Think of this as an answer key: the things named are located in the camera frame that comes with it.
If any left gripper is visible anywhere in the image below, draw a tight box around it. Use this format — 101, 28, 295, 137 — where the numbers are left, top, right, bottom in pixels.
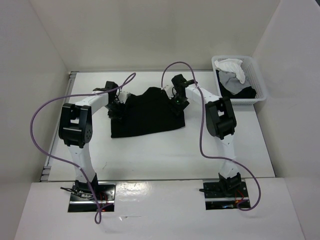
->
104, 99, 128, 124

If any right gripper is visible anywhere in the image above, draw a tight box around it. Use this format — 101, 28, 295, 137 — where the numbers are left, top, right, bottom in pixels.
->
164, 92, 190, 118

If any black tank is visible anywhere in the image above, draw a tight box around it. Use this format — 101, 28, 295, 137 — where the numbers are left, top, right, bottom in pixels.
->
215, 70, 257, 99
110, 87, 186, 139

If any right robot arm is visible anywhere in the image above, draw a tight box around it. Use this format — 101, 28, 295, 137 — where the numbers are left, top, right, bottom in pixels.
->
170, 74, 241, 197

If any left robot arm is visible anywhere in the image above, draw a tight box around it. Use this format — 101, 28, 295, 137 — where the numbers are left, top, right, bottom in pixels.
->
58, 81, 131, 200

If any grey tank top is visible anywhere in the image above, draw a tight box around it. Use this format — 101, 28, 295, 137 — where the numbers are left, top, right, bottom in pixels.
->
217, 70, 251, 95

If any white tank top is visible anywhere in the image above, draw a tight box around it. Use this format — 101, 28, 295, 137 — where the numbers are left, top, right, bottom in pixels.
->
214, 58, 246, 84

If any black tank top in basket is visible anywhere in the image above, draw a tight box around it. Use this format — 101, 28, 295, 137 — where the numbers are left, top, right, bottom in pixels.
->
215, 70, 257, 99

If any white plastic laundry basket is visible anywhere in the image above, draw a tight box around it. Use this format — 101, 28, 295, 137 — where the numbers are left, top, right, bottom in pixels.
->
211, 55, 267, 105

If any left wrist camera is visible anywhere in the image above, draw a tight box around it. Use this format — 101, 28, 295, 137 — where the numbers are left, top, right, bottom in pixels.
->
117, 91, 131, 104

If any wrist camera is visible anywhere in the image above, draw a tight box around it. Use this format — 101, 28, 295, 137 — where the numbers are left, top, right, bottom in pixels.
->
162, 85, 173, 98
117, 91, 131, 104

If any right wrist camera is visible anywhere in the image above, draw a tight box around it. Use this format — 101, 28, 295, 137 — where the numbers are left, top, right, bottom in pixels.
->
162, 85, 173, 98

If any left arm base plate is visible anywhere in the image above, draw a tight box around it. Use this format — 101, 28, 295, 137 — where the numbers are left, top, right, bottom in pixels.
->
64, 182, 116, 213

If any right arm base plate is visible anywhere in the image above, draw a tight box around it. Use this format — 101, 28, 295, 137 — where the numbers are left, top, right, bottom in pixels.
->
199, 181, 251, 210

